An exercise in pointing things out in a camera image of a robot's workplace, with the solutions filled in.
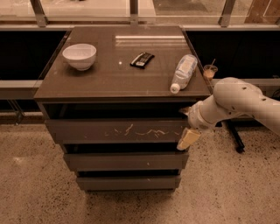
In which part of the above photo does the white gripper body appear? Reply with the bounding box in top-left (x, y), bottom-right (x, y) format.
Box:
top-left (187, 101), bottom-right (217, 130)

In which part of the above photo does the grey top drawer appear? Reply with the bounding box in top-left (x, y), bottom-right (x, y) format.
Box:
top-left (45, 118), bottom-right (187, 144)

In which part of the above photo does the grey drawer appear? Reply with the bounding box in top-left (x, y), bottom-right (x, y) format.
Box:
top-left (45, 118), bottom-right (187, 144)
top-left (76, 175), bottom-right (181, 191)
top-left (64, 152), bottom-right (188, 172)

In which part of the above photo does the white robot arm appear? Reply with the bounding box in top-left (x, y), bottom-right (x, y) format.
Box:
top-left (177, 77), bottom-right (280, 151)

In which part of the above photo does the grey drawer cabinet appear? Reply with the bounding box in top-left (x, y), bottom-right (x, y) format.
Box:
top-left (35, 26), bottom-right (210, 178)

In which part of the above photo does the grey bottom drawer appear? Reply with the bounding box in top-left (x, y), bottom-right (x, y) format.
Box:
top-left (76, 175), bottom-right (181, 191)

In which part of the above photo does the grey middle drawer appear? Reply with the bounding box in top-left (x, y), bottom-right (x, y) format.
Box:
top-left (64, 152), bottom-right (188, 172)

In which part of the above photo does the black stand leg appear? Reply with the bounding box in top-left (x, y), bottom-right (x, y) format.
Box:
top-left (216, 120), bottom-right (245, 154)

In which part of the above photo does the plastic cup with straw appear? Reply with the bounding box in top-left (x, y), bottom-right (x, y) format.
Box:
top-left (203, 60), bottom-right (218, 81)

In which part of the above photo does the clear plastic water bottle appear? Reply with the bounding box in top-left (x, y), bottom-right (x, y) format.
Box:
top-left (170, 54), bottom-right (198, 94)

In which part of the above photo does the black snack bar wrapper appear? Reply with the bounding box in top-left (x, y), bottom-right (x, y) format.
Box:
top-left (130, 52), bottom-right (154, 69)

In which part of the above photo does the white ceramic bowl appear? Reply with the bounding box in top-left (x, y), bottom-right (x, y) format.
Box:
top-left (62, 44), bottom-right (97, 71)

